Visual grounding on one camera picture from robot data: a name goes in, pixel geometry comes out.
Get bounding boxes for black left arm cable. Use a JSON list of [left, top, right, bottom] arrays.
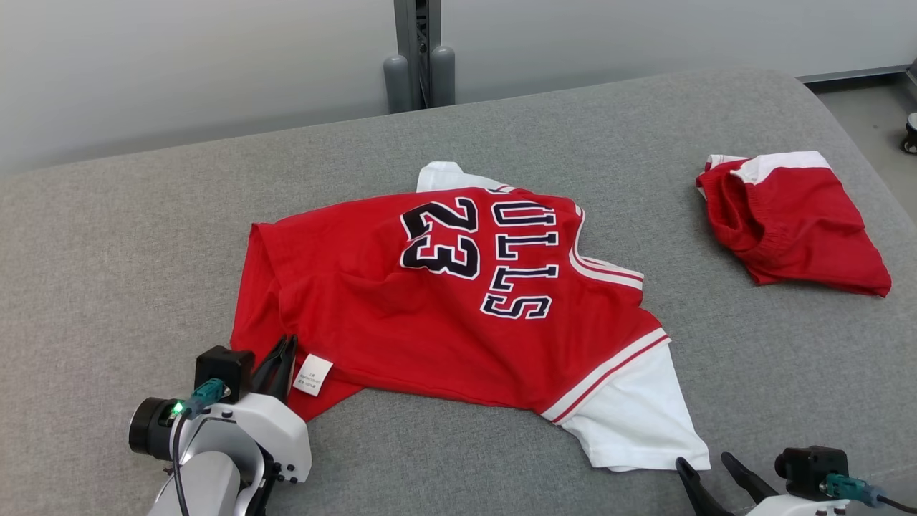
[[171, 412, 193, 516]]

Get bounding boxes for teal right camera connector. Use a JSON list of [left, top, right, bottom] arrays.
[[822, 472, 887, 510]]

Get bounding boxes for teal left camera connector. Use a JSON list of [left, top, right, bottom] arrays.
[[181, 378, 231, 420]]

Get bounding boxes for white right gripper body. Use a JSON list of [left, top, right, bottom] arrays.
[[745, 493, 852, 516]]

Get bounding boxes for grey partition leg with caster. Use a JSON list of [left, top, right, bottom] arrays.
[[901, 61, 917, 155]]

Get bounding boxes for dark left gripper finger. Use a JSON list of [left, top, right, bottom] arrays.
[[251, 335, 289, 396], [273, 335, 298, 403]]

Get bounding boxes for red basketball jersey white sleeves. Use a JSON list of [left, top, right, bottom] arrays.
[[230, 161, 712, 473]]

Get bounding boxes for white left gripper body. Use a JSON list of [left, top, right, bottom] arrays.
[[207, 393, 313, 485]]

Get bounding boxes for teal camera connector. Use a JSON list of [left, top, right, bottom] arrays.
[[181, 378, 231, 420], [822, 472, 887, 510]]

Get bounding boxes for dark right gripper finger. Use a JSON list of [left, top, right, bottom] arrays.
[[676, 457, 736, 516], [721, 452, 779, 503]]

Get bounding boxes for grey partition post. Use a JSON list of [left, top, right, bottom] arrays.
[[383, 0, 458, 115]]

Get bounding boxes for red shorts white trim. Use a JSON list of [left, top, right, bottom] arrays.
[[696, 150, 893, 298]]

